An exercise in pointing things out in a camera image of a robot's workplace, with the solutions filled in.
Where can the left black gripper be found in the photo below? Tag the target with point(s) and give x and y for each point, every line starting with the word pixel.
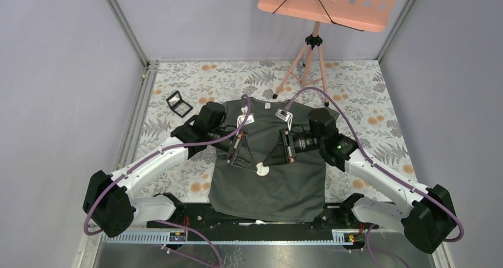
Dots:
pixel 242 156

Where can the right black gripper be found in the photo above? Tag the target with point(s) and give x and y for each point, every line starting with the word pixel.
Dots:
pixel 279 155

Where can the orange round brooch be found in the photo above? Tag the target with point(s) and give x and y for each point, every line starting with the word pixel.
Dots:
pixel 261 169

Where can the dark green t-shirt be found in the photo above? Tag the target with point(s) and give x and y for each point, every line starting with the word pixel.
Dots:
pixel 289 193

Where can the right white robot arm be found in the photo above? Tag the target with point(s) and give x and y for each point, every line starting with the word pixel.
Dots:
pixel 424 215

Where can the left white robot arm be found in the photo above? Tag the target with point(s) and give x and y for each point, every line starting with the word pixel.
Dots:
pixel 110 202

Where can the black brooch display box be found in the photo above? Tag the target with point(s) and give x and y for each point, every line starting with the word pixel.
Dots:
pixel 178 105

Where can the floral table mat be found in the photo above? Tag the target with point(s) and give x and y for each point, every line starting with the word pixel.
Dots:
pixel 357 86

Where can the pink music stand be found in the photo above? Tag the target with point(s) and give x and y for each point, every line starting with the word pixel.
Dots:
pixel 309 66

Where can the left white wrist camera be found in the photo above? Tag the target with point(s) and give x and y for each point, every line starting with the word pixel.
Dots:
pixel 246 117

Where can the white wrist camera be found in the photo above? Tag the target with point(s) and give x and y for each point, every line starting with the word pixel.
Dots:
pixel 284 115
pixel 246 117

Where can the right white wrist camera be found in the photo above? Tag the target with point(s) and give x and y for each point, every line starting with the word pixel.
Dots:
pixel 284 115

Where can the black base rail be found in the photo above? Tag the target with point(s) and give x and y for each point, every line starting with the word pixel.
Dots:
pixel 201 216

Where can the slotted cable duct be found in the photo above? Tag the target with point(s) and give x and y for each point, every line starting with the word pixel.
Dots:
pixel 259 235

